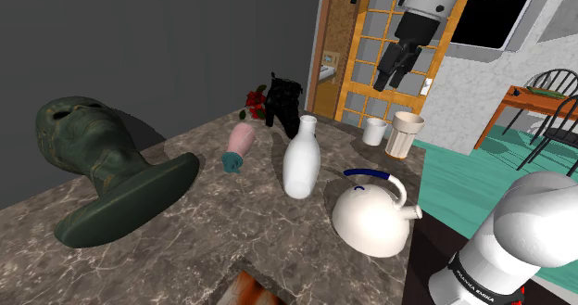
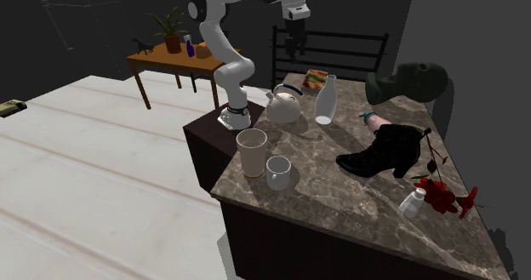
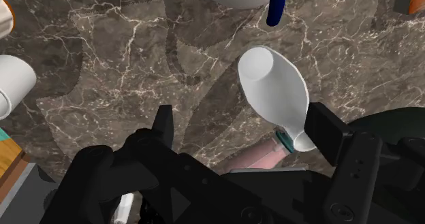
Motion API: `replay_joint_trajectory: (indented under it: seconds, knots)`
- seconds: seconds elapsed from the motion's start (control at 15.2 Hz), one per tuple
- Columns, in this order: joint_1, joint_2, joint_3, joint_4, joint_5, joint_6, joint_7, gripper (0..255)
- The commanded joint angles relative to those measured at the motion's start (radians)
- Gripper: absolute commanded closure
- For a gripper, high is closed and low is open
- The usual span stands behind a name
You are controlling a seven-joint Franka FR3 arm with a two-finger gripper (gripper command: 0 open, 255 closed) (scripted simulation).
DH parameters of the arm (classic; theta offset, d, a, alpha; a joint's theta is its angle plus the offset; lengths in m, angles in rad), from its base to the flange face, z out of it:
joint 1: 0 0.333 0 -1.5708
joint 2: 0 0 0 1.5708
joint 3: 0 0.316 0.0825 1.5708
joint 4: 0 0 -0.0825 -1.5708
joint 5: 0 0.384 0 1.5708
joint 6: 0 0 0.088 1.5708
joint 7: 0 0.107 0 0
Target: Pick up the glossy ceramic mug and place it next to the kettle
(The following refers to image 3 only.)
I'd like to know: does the small white cylinder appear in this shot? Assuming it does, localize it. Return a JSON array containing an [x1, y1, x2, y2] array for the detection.
[[112, 192, 135, 224]]

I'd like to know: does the pink bottle with teal cap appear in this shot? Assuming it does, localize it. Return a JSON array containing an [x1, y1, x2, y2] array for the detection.
[[223, 131, 296, 173]]

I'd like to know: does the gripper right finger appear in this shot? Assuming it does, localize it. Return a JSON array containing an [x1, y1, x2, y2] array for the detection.
[[303, 101, 425, 224]]

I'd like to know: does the white vase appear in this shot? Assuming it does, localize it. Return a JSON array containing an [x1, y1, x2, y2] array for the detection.
[[237, 46, 317, 153]]

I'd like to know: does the white mug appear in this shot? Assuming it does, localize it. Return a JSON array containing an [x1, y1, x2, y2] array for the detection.
[[0, 54, 37, 121]]

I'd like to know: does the dark green round object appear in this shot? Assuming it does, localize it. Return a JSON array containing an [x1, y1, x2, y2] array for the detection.
[[347, 107, 425, 145]]

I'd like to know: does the wooden block with teal patch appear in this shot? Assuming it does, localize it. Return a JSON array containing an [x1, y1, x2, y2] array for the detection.
[[0, 127, 31, 204]]

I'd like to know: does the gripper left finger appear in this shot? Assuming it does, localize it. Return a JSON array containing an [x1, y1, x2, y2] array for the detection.
[[40, 104, 263, 224]]

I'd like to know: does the dark blue handle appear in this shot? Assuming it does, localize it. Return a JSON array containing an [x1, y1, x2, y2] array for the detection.
[[261, 0, 289, 27]]

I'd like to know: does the cream and orange object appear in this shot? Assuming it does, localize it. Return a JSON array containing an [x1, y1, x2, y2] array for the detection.
[[0, 0, 16, 40]]

